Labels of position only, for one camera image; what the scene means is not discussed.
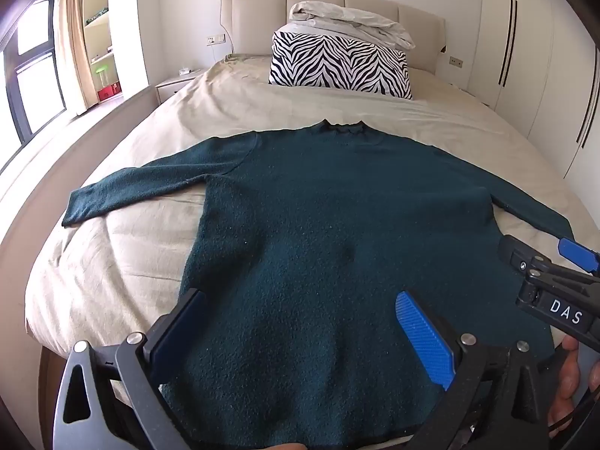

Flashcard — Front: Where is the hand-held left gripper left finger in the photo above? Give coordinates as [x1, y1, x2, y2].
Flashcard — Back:
[51, 288, 208, 450]

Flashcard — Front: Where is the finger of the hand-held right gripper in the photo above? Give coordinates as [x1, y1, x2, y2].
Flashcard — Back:
[498, 234, 553, 275]
[557, 237, 600, 276]

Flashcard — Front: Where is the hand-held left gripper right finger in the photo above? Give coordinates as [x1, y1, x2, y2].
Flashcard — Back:
[395, 291, 563, 450]

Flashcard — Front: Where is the dark teal knit sweater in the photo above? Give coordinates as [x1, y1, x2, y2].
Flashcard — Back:
[61, 119, 575, 446]

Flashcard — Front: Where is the person's right hand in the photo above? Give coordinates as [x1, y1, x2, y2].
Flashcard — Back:
[547, 336, 600, 432]

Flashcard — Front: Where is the white wardrobe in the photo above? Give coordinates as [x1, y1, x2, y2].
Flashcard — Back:
[469, 0, 600, 179]

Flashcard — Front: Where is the bed with beige sheet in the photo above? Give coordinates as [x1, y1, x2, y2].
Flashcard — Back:
[0, 54, 600, 385]

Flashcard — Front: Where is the white nightstand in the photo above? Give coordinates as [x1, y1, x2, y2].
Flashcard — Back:
[154, 68, 204, 104]

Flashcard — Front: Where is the zebra print pillow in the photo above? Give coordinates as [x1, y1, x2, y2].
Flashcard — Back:
[268, 28, 413, 100]

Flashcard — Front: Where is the folded white duvet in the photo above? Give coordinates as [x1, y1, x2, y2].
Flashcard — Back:
[287, 1, 416, 50]

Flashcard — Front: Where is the black framed window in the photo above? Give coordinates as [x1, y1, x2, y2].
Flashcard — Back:
[0, 0, 69, 165]

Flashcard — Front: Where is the tan curtain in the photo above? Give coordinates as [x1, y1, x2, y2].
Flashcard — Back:
[55, 0, 97, 116]

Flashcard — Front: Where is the beige upholstered headboard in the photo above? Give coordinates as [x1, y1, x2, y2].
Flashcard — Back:
[219, 0, 446, 76]

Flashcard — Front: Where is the black wardrobe handle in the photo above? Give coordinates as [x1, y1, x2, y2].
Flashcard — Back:
[498, 0, 519, 87]
[576, 47, 600, 149]

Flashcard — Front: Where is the white wall shelf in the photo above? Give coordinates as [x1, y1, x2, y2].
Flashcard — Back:
[82, 0, 125, 104]

